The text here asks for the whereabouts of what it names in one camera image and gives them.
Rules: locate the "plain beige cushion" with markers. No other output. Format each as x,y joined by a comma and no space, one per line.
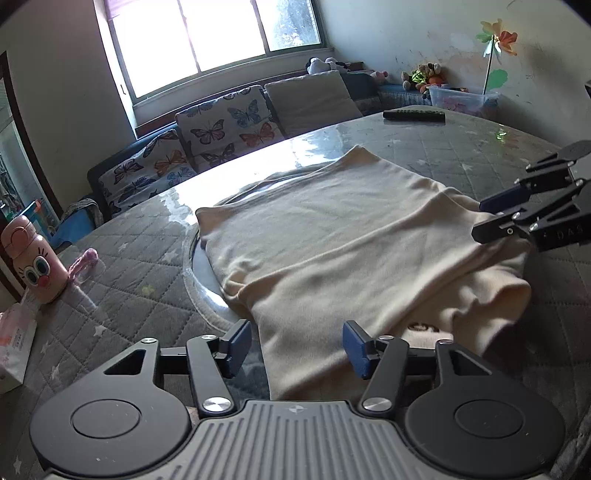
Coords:
309,101

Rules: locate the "dark blue sofa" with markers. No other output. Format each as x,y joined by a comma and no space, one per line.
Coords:
94,177

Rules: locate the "colourful pinwheel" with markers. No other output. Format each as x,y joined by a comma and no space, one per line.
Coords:
496,41

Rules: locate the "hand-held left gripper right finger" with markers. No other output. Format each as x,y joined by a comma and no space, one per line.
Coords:
355,350

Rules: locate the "dark wooden door frame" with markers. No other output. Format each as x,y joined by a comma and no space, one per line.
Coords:
27,138

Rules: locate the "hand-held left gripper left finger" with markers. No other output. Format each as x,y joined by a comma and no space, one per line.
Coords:
240,344

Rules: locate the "white tissue pack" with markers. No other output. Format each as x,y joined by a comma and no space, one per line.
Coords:
14,341

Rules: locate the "pink stuffed toy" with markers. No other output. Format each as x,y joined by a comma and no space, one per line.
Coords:
379,76

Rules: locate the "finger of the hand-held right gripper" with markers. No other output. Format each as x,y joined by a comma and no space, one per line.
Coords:
503,198
498,229

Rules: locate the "cream sweatshirt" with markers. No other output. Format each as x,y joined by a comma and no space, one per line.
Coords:
346,221

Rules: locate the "white stuffed toy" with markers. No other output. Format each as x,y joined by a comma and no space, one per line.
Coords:
323,64

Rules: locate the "green stuffed toy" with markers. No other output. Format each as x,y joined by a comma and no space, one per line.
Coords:
419,78

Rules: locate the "black remote control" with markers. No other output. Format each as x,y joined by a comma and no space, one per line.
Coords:
413,115

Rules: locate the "butterfly print cushion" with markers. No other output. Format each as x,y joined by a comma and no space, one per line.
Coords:
147,173
226,129

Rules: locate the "pink cartoon face bottle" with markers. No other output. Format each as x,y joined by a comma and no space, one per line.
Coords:
37,267

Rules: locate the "brown teddy bear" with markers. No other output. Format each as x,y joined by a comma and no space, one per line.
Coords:
434,70

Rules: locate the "clear plastic storage box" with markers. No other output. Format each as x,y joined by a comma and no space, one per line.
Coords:
461,101

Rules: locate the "grey cloth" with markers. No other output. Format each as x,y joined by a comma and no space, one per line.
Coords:
83,210

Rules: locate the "window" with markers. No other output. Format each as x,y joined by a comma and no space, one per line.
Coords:
207,41

